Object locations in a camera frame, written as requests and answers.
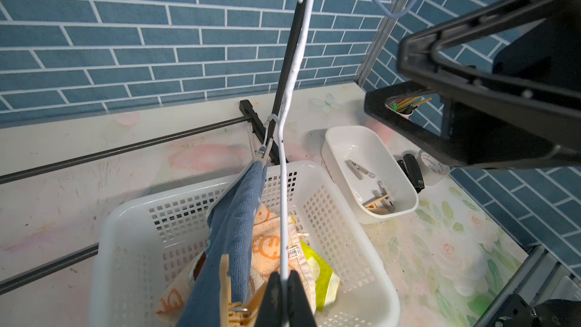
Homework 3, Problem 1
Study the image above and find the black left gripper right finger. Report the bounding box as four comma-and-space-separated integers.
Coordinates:
287, 270, 316, 327

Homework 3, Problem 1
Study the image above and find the blue bear towel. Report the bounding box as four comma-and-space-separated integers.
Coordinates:
176, 161, 266, 326

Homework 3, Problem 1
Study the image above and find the white wire hanger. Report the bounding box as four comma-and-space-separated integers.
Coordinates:
203, 0, 323, 282

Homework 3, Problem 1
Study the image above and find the beige clothespin orange towel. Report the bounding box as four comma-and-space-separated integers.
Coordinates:
345, 160, 376, 180
372, 180, 396, 213

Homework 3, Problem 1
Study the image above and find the black clothes rack frame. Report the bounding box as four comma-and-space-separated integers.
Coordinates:
1, 0, 284, 280

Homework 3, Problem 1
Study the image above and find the yellow green towel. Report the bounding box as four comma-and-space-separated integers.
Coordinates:
301, 241, 340, 312

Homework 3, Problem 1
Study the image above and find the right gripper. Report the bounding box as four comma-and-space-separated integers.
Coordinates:
364, 0, 580, 168

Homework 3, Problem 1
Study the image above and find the orange bunny towel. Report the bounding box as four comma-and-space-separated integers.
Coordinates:
155, 204, 316, 325

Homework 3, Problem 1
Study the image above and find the bundle of coloured pencils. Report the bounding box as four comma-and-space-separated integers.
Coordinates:
387, 96, 431, 114

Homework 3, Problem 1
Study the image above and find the white rectangular tray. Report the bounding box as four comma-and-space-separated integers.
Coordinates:
322, 126, 419, 224

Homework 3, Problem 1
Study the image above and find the white perforated plastic basket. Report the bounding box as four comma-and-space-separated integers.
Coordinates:
89, 160, 400, 326

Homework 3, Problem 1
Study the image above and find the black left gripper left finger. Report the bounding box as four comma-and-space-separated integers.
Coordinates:
254, 272, 283, 327

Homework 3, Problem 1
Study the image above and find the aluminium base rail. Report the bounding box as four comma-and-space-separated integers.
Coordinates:
475, 245, 580, 326

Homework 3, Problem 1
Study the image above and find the black object beside tape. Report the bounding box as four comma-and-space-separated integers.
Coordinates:
397, 154, 425, 194

